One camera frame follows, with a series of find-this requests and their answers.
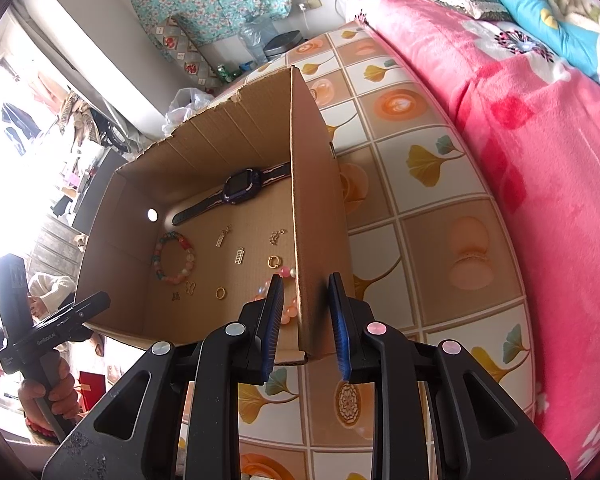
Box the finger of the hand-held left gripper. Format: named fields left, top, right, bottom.
left=55, top=294, right=112, bottom=331

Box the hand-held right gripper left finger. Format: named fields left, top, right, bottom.
left=41, top=274, right=286, bottom=480

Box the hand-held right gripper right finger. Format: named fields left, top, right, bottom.
left=327, top=272, right=573, bottom=480

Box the peach bead bracelet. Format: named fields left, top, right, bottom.
left=254, top=267, right=301, bottom=328

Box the multicolour bead bracelet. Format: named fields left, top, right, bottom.
left=152, top=231, right=197, bottom=286

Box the brown cardboard box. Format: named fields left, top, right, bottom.
left=74, top=65, right=355, bottom=366

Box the pink strap smartwatch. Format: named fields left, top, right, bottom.
left=172, top=161, right=292, bottom=227

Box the person's left hand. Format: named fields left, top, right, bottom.
left=17, top=345, right=81, bottom=428

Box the red gift bag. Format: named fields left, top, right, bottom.
left=79, top=370, right=106, bottom=413

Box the dark cabinet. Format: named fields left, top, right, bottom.
left=72, top=147, right=131, bottom=231

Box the floral patterned tablecloth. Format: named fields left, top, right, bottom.
left=177, top=25, right=538, bottom=480

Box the dark hanging jacket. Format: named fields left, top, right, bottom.
left=1, top=102, right=38, bottom=153

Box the pile of cloth items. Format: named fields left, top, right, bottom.
left=60, top=90, right=131, bottom=153

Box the white plastic bag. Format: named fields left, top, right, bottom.
left=162, top=87, right=216, bottom=136

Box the pink fleece blanket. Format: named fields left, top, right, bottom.
left=345, top=0, right=600, bottom=480

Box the folded patterned cushion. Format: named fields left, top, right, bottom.
left=150, top=16, right=221, bottom=90

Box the dark round stool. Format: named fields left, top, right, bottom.
left=262, top=31, right=303, bottom=58

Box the clear plastic water jug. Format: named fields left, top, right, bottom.
left=239, top=17, right=278, bottom=61

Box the blue patterned quilt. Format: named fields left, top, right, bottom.
left=462, top=0, right=600, bottom=93

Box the red bead wrist bracelet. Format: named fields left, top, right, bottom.
left=24, top=416, right=68, bottom=443

